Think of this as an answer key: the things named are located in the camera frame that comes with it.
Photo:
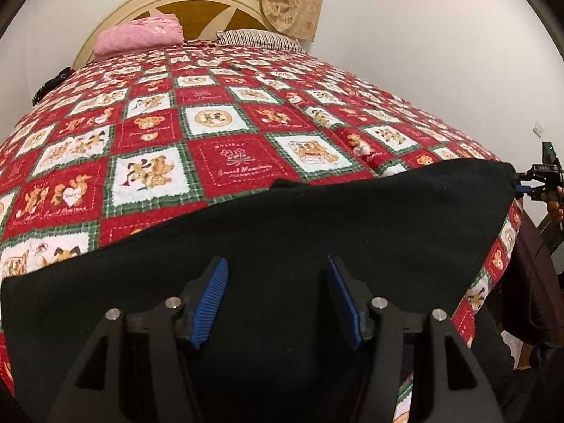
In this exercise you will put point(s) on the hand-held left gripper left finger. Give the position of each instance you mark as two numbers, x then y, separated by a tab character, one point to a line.
211	304

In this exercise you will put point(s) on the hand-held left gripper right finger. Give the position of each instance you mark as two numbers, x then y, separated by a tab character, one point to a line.
346	304

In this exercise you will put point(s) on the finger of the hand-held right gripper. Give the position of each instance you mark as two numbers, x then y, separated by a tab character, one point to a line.
527	177
528	191

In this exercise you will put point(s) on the black pants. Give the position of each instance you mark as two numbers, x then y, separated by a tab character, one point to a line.
308	220

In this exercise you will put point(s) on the person's right hand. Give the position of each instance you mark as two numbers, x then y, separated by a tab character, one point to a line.
556	211

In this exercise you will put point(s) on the dark cloth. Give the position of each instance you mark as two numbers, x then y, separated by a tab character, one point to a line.
533	299

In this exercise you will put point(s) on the red printed checkered blanket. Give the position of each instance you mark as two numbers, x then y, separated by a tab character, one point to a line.
150	132

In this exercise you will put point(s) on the striped pillow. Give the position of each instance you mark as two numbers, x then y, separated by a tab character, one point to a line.
260	38

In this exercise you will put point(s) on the black and red object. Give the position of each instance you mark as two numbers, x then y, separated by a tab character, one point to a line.
50	83

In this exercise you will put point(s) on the pink folded cloth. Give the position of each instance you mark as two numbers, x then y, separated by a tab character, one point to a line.
141	33

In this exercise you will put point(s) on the cream wooden headboard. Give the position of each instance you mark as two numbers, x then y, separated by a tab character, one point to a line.
194	13

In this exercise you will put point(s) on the beige patterned curtain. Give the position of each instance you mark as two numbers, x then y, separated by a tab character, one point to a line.
291	4

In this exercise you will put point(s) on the white wall socket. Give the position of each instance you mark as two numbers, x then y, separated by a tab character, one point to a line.
538	129

